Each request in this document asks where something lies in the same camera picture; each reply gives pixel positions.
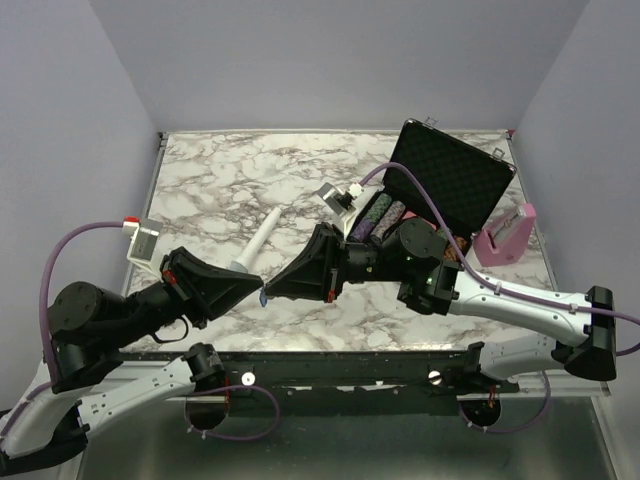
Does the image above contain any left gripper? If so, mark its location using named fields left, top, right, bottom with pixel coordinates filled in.
left=109, top=246, right=266, bottom=348

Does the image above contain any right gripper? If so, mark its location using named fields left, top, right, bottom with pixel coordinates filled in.
left=264, top=223, right=407, bottom=305

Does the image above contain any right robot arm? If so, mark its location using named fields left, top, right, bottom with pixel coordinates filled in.
left=264, top=218, right=622, bottom=392

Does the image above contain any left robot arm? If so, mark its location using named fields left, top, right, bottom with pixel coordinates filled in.
left=1, top=247, right=263, bottom=476

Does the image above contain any white cylindrical tube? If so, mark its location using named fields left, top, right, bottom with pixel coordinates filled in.
left=229, top=207, right=282, bottom=273

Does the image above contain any black poker chip case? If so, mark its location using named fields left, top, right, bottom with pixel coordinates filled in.
left=347, top=117, right=518, bottom=264

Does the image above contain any pink card holder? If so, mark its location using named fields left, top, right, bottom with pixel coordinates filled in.
left=473, top=203, right=536, bottom=267

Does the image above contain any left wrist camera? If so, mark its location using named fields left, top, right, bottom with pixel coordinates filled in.
left=122, top=218, right=163, bottom=279

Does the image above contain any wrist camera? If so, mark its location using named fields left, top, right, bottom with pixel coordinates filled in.
left=316, top=182, right=369, bottom=238
left=122, top=218, right=163, bottom=279

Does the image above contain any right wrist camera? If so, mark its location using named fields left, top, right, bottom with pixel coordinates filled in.
left=316, top=182, right=369, bottom=238

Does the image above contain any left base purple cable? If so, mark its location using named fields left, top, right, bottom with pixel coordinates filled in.
left=185, top=382, right=280, bottom=442

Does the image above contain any aluminium frame rail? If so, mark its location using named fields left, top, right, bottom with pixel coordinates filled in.
left=513, top=372, right=611, bottom=398

